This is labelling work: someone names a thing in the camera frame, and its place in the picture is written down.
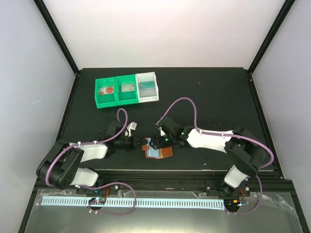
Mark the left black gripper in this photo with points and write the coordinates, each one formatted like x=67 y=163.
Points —
x=134 y=142

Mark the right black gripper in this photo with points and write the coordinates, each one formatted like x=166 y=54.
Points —
x=157 y=143

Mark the brown leather card holder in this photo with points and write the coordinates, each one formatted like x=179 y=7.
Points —
x=166 y=152

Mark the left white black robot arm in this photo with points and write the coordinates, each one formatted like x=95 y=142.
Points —
x=61 y=166

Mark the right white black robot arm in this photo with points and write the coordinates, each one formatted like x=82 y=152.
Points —
x=242 y=148

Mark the light blue card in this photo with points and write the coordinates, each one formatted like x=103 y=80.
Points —
x=152 y=153

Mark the grey card in bin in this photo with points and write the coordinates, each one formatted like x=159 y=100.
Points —
x=128 y=87

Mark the teal card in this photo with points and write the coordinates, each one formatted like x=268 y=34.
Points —
x=147 y=85

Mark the red spotted card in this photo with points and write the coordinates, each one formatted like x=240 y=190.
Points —
x=106 y=90

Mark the middle green bin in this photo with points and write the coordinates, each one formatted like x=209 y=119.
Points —
x=126 y=98

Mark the green bin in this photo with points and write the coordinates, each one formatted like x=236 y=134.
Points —
x=126 y=98
x=105 y=101

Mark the white translucent bin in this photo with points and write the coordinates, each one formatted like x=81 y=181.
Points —
x=147 y=95

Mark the left green bin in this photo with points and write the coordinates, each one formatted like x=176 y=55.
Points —
x=105 y=101

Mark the small circuit board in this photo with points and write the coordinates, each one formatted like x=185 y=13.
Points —
x=97 y=201

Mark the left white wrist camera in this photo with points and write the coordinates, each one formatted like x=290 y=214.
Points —
x=130 y=129

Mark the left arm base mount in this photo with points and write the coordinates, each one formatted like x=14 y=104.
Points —
x=97 y=191

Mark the white slotted cable duct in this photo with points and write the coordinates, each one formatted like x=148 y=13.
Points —
x=138 y=202

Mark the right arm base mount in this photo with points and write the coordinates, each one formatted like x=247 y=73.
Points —
x=218 y=188

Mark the left black frame post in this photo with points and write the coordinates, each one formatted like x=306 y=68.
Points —
x=41 y=6

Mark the black frame post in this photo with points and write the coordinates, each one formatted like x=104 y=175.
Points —
x=282 y=14
x=41 y=6

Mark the right black frame post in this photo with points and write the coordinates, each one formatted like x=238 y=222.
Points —
x=282 y=14

